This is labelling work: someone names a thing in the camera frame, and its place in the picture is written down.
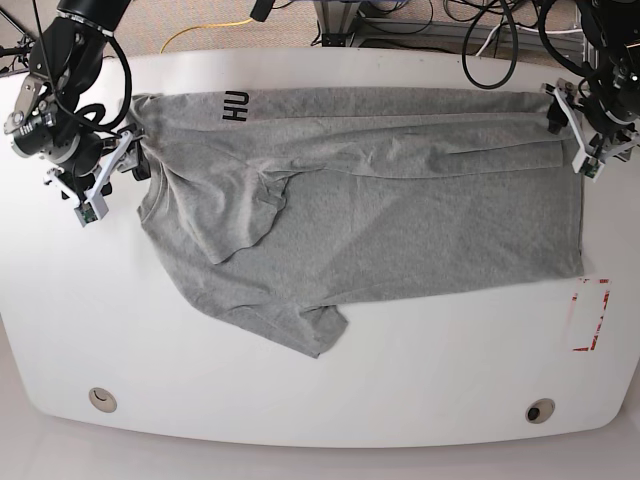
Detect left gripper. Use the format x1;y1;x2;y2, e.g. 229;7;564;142
542;79;639;160

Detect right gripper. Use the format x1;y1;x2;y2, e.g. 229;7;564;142
4;104;151;200

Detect grey T-shirt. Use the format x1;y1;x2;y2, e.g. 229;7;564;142
129;87;583;358

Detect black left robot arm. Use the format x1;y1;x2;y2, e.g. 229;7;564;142
538;1;639;144

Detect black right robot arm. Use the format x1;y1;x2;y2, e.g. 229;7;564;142
4;1;143;208

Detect red tape rectangle marking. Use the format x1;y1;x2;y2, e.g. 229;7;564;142
566;277;612;352

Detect black tripod legs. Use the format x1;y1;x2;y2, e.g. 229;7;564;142
1;8;36;77

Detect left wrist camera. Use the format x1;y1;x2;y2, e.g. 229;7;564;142
572;152;605;182

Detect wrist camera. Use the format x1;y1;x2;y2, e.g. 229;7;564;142
74;201;109;227
572;152;605;182

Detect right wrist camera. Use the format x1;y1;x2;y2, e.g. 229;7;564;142
74;201;109;227

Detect yellow cable on floor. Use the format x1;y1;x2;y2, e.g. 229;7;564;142
159;18;254;55

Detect aluminium frame rail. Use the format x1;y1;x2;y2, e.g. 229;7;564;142
320;18;585;55

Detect left table cable grommet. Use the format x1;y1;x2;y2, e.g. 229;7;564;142
88;387;118;414

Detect table cable grommet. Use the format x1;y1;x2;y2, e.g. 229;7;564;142
525;398;556;424
88;387;118;414

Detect right table cable grommet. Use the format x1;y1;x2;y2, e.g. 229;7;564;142
525;398;556;424

